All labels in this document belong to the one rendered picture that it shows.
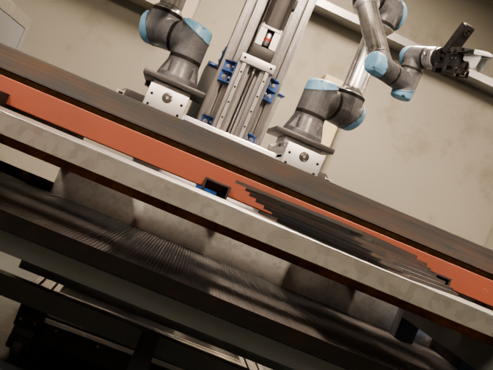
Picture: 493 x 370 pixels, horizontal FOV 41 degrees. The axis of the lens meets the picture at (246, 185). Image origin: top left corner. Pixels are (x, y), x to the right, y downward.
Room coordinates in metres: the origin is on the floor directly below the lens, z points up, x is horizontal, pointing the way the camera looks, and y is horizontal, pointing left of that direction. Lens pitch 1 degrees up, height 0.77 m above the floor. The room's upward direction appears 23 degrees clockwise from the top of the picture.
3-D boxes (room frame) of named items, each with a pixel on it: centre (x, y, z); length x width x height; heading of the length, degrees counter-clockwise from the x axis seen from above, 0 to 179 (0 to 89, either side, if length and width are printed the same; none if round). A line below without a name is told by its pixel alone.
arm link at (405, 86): (2.22, -0.36, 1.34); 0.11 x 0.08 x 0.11; 123
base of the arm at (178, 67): (2.32, 0.37, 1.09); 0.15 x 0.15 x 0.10
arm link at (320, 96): (2.39, -0.12, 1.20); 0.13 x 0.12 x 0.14; 123
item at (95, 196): (2.05, -0.10, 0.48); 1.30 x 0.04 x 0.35; 93
